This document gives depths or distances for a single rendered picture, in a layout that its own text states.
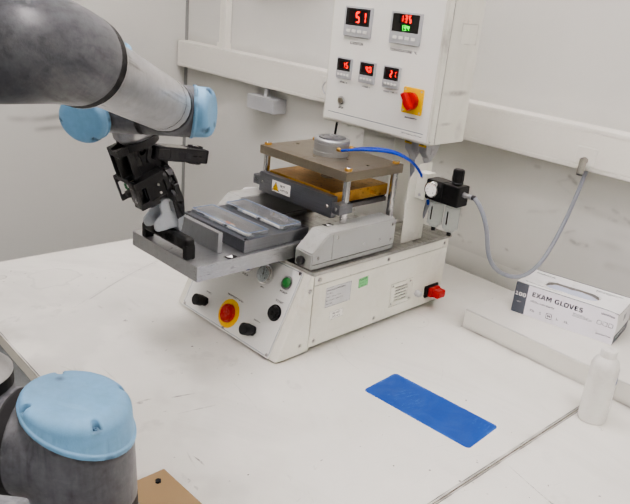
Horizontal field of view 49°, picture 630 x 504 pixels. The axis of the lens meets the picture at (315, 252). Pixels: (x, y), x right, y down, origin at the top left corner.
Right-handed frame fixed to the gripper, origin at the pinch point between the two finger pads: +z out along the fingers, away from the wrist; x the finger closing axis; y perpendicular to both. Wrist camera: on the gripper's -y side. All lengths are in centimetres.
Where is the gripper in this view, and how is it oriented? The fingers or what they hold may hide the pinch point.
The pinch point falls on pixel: (178, 227)
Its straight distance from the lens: 131.9
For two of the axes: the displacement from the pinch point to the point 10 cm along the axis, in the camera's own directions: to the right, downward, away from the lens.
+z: 1.6, 8.1, 5.6
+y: -7.0, 4.9, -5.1
